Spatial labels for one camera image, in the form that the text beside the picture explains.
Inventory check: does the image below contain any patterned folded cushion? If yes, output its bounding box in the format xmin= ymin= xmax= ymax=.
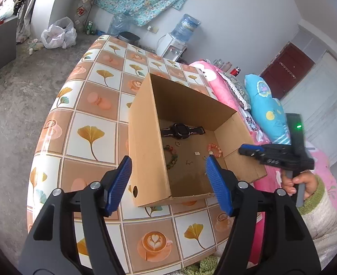
xmin=71 ymin=0 xmax=106 ymax=33

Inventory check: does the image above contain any white water dispenser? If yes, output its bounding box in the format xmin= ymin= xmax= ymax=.
xmin=155 ymin=33 xmax=187 ymax=61

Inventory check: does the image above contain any black round bin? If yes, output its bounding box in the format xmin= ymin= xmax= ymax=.
xmin=118 ymin=31 xmax=141 ymax=46

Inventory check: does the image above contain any pink black smart watch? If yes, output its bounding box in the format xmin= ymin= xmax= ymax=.
xmin=160 ymin=123 xmax=206 ymax=140

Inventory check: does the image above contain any dark grey cabinet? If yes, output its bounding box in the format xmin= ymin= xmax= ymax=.
xmin=0 ymin=16 xmax=17 ymax=69

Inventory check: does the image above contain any right hand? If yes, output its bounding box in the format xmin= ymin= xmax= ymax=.
xmin=281 ymin=170 xmax=318 ymax=200

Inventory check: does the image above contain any white plastic bag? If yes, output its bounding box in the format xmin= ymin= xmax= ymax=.
xmin=40 ymin=17 xmax=77 ymax=49

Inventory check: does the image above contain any pink floral blanket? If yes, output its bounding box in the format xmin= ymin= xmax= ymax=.
xmin=188 ymin=60 xmax=337 ymax=264

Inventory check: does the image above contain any pink bead bracelet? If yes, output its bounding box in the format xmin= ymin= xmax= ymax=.
xmin=206 ymin=143 xmax=224 ymax=158

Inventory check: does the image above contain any dark red door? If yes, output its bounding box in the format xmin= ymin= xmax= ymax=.
xmin=260 ymin=42 xmax=315 ymax=99

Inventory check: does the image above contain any brown cardboard box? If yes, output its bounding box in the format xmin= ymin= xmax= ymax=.
xmin=128 ymin=74 xmax=267 ymax=207

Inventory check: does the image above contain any blue water bottle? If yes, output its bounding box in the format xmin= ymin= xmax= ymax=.
xmin=170 ymin=14 xmax=201 ymax=43

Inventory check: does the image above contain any multicolour glass bead bracelet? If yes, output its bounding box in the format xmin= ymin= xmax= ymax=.
xmin=163 ymin=144 xmax=179 ymax=170

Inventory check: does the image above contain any blue cartoon pillow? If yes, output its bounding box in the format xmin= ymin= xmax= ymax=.
xmin=244 ymin=74 xmax=290 ymax=145

